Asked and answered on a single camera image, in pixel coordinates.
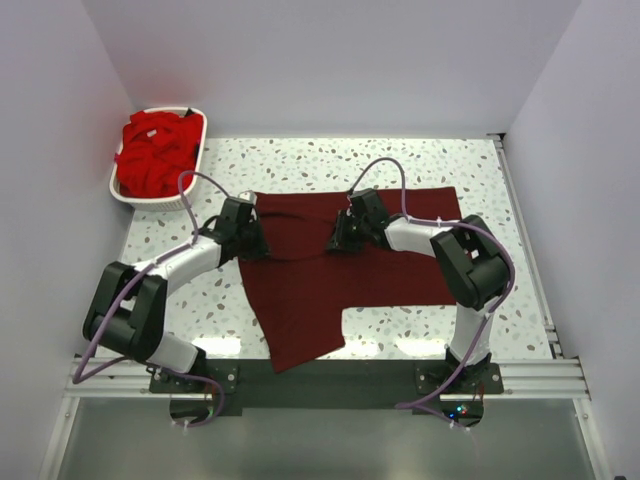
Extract dark red t shirt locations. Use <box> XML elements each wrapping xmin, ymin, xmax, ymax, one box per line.
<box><xmin>239</xmin><ymin>192</ymin><xmax>455</xmax><ymax>373</ymax></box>

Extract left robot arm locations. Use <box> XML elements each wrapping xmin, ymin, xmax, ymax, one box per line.
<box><xmin>82</xmin><ymin>197</ymin><xmax>269</xmax><ymax>377</ymax></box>

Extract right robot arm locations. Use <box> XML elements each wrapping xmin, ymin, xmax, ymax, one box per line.
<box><xmin>326</xmin><ymin>189</ymin><xmax>515</xmax><ymax>369</ymax></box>

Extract bright red t shirt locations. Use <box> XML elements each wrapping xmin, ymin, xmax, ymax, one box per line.
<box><xmin>115</xmin><ymin>109</ymin><xmax>204</xmax><ymax>199</ymax></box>

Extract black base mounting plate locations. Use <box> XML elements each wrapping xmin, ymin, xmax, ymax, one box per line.
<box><xmin>146</xmin><ymin>359</ymin><xmax>505</xmax><ymax>426</ymax></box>

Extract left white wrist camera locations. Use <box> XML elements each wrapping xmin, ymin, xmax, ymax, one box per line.
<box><xmin>237</xmin><ymin>190</ymin><xmax>257</xmax><ymax>204</ymax></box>

